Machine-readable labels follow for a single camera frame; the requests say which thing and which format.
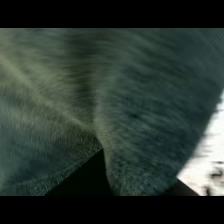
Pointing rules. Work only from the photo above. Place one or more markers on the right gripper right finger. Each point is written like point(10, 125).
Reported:
point(185, 190)

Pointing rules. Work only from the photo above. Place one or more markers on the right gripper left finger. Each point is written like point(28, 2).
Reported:
point(88, 180)

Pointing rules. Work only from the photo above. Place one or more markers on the dark jeans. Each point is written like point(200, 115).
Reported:
point(116, 100)

